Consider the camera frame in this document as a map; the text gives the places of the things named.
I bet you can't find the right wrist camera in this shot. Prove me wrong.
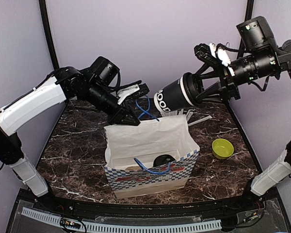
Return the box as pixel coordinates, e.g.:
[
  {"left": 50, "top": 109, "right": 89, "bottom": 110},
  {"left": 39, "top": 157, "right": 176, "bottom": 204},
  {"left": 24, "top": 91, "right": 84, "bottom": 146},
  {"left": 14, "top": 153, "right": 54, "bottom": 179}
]
[{"left": 194, "top": 43, "right": 235, "bottom": 76}]

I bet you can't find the black coffee cup lid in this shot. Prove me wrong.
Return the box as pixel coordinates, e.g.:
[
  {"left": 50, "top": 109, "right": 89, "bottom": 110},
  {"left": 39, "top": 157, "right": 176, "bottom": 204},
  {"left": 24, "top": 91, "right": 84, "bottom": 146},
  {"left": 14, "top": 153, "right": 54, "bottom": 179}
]
[{"left": 153, "top": 154, "right": 175, "bottom": 167}]

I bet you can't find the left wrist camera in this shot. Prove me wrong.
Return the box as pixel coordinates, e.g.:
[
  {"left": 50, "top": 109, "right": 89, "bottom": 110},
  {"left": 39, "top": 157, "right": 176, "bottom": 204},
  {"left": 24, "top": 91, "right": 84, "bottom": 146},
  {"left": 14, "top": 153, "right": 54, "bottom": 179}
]
[{"left": 117, "top": 83, "right": 150, "bottom": 105}]

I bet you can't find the lime green bowl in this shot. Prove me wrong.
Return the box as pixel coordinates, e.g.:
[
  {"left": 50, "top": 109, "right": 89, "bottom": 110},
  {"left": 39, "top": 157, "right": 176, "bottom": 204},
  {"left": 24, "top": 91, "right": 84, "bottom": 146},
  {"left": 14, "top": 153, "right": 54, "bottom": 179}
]
[{"left": 211, "top": 138, "right": 234, "bottom": 160}]

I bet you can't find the white slotted cable duct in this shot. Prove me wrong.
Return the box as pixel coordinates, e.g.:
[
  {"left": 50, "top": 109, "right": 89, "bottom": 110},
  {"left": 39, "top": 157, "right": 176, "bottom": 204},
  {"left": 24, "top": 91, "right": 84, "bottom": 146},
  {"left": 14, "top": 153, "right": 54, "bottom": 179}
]
[{"left": 21, "top": 207, "right": 222, "bottom": 233}]

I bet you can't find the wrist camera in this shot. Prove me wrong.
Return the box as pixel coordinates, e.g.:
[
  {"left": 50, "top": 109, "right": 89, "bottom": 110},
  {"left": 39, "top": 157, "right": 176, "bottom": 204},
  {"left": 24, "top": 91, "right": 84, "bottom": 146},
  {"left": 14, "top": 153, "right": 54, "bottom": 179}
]
[
  {"left": 117, "top": 83, "right": 150, "bottom": 105},
  {"left": 194, "top": 43, "right": 235, "bottom": 76}
]

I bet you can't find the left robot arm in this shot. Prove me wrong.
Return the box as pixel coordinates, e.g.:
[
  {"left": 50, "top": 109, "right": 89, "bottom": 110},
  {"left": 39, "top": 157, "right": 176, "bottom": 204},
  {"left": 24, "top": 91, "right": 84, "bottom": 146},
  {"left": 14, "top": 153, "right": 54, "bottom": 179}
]
[{"left": 0, "top": 56, "right": 140, "bottom": 212}]

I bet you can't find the brown cardboard cup carrier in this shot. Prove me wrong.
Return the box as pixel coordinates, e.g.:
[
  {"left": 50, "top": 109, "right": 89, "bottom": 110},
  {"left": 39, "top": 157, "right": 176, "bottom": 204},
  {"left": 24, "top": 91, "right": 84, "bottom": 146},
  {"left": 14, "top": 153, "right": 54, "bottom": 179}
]
[{"left": 125, "top": 166, "right": 141, "bottom": 170}]

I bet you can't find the black frame post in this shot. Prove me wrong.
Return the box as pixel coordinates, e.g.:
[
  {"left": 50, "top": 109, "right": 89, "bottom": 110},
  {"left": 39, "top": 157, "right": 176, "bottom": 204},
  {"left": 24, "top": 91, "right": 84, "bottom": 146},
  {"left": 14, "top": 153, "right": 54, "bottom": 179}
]
[
  {"left": 224, "top": 0, "right": 255, "bottom": 105},
  {"left": 39, "top": 0, "right": 59, "bottom": 69}
]

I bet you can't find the checkered paper takeout bag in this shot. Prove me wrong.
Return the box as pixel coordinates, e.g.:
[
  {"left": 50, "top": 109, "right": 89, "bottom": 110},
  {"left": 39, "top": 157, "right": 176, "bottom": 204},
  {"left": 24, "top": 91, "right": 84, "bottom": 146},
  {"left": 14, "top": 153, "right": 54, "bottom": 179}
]
[{"left": 104, "top": 115, "right": 200, "bottom": 199}]

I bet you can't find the black right frame post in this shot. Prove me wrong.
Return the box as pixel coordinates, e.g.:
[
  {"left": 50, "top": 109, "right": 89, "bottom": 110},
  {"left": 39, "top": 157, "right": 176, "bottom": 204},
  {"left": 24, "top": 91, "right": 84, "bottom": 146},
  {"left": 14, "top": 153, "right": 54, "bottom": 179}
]
[{"left": 224, "top": 0, "right": 255, "bottom": 105}]

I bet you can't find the black left frame post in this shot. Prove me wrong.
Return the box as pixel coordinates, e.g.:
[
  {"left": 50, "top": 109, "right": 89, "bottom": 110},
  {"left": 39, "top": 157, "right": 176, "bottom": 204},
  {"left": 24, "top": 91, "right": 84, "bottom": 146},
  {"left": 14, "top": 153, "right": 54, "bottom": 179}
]
[{"left": 39, "top": 0, "right": 59, "bottom": 69}]

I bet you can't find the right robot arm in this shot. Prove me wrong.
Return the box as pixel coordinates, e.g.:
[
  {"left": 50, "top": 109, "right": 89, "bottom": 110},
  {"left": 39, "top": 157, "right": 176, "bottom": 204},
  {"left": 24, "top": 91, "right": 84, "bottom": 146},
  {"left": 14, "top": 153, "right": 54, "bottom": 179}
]
[{"left": 194, "top": 16, "right": 291, "bottom": 211}]

